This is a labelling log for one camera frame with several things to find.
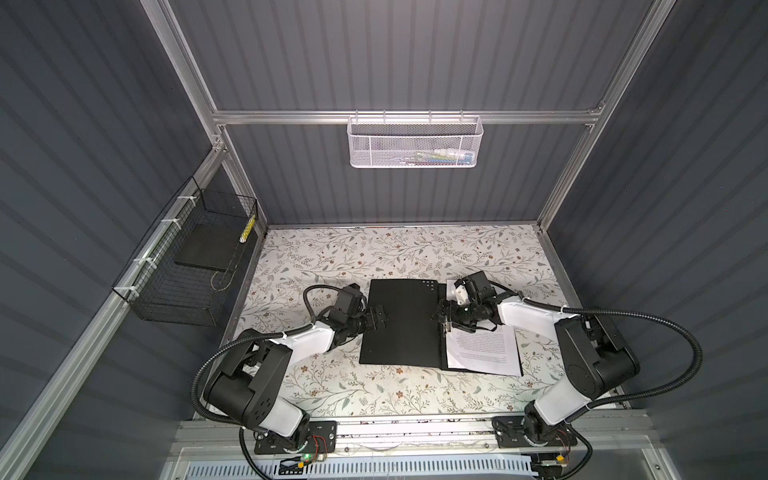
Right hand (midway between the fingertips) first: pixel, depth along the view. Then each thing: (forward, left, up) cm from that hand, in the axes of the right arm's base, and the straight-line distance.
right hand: (443, 322), depth 92 cm
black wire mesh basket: (0, +66, +28) cm, 72 cm away
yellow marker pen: (+15, +55, +27) cm, 64 cm away
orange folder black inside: (-4, +10, -2) cm, 11 cm away
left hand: (0, +20, +1) cm, 20 cm away
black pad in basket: (+5, +59, +31) cm, 67 cm away
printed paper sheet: (-9, -12, -2) cm, 15 cm away
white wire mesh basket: (+73, +7, +19) cm, 75 cm away
